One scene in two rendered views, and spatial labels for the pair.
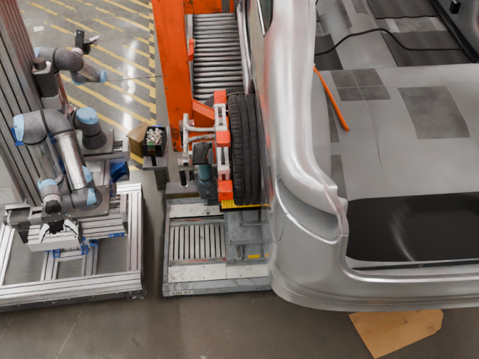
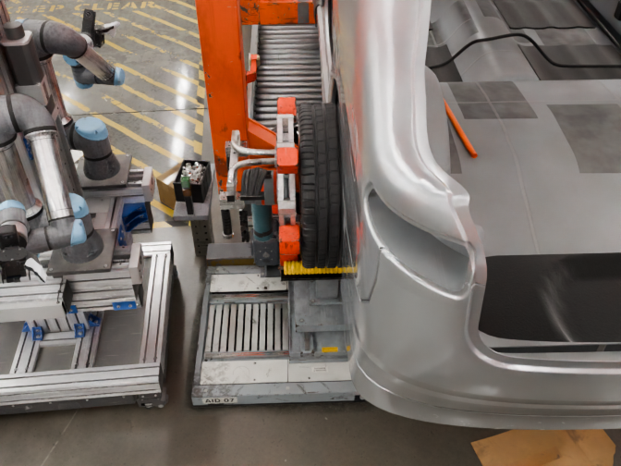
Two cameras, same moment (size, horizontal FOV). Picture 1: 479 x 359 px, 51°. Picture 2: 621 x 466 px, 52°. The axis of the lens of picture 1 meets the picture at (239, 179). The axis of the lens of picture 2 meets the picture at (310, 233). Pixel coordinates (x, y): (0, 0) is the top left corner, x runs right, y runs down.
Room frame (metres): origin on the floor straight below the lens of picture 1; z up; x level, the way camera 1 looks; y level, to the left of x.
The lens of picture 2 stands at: (0.15, -0.03, 2.42)
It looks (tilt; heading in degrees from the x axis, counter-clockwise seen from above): 42 degrees down; 1
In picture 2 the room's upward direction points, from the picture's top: straight up
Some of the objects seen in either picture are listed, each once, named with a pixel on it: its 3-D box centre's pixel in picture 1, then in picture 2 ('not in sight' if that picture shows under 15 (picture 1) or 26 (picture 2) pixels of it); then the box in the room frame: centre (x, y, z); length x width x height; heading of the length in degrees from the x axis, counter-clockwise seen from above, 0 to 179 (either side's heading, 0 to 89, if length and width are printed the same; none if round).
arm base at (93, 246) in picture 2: (86, 194); (79, 239); (1.84, 0.83, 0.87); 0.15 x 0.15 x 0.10
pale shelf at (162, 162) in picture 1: (156, 147); (195, 190); (2.68, 0.60, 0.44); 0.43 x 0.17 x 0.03; 3
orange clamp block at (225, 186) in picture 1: (225, 189); (289, 239); (1.87, 0.08, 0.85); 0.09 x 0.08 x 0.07; 3
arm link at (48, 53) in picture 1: (57, 90); (48, 88); (2.35, 1.03, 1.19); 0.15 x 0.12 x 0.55; 82
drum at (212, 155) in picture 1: (209, 152); (269, 187); (2.18, 0.17, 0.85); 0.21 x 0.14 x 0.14; 93
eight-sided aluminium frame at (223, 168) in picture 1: (222, 151); (286, 187); (2.19, 0.10, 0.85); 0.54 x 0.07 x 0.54; 3
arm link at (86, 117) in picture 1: (87, 120); (91, 136); (2.33, 0.90, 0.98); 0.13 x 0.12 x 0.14; 82
